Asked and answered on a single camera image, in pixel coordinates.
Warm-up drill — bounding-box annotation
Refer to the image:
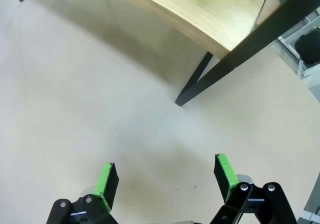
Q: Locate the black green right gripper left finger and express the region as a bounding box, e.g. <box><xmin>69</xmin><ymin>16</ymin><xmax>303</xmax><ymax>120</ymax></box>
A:
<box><xmin>46</xmin><ymin>161</ymin><xmax>120</xmax><ymax>224</ymax></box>

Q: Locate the wooden shelf with black frame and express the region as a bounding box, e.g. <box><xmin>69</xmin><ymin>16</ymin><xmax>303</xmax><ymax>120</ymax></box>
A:
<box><xmin>99</xmin><ymin>0</ymin><xmax>320</xmax><ymax>107</ymax></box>

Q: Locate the black bag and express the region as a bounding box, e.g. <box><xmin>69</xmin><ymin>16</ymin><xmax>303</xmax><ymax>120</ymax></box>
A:
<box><xmin>294</xmin><ymin>31</ymin><xmax>320</xmax><ymax>65</ymax></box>

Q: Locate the white table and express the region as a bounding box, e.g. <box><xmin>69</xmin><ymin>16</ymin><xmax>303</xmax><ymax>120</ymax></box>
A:
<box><xmin>269</xmin><ymin>8</ymin><xmax>320</xmax><ymax>80</ymax></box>

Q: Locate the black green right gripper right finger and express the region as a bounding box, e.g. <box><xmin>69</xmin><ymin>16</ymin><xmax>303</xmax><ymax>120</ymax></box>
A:
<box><xmin>209</xmin><ymin>153</ymin><xmax>298</xmax><ymax>224</ymax></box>

